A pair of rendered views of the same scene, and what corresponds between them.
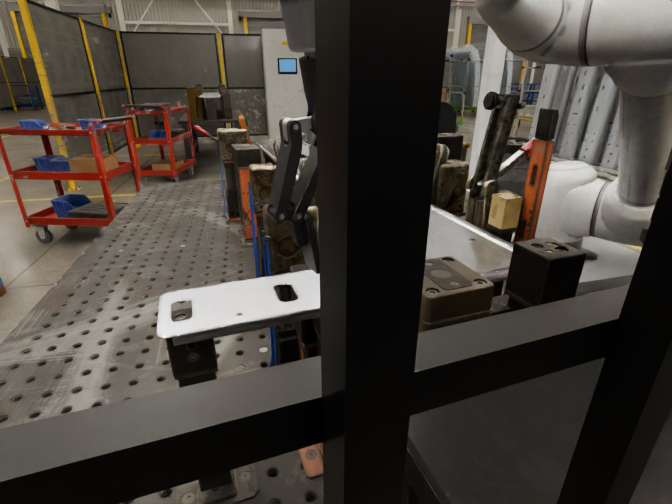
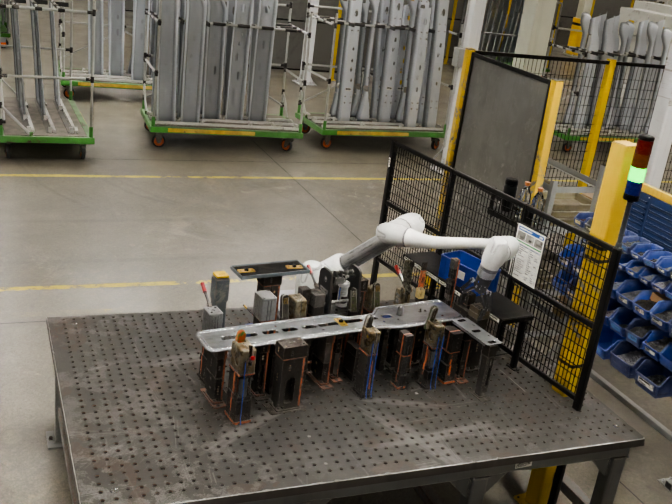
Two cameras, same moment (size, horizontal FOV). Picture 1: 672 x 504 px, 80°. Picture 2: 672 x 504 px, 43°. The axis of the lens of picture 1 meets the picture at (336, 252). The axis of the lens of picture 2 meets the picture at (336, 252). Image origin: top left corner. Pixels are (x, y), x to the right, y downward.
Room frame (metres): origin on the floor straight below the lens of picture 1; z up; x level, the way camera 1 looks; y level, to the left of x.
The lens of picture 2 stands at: (1.96, 3.64, 2.76)
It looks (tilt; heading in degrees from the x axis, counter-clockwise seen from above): 21 degrees down; 258
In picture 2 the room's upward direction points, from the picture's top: 8 degrees clockwise
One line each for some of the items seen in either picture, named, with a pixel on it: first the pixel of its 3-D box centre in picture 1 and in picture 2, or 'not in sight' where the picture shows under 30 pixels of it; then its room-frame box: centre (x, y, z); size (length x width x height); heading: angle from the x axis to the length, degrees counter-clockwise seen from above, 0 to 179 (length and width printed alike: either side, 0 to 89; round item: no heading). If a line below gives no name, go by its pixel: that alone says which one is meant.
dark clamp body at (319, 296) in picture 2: not in sight; (312, 326); (1.20, -0.15, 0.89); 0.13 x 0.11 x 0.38; 110
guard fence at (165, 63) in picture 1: (225, 90); not in sight; (8.36, 2.15, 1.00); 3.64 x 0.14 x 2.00; 102
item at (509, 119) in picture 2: not in sight; (486, 196); (-0.42, -2.23, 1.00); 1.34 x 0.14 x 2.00; 102
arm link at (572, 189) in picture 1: (564, 199); (311, 280); (1.14, -0.67, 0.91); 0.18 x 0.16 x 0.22; 47
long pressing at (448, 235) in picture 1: (322, 172); (337, 324); (1.12, 0.04, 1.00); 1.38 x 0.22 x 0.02; 20
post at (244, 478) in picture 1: (204, 412); (485, 370); (0.39, 0.17, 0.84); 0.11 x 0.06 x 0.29; 110
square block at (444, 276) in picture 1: (425, 407); (474, 337); (0.36, -0.11, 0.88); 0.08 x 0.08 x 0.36; 20
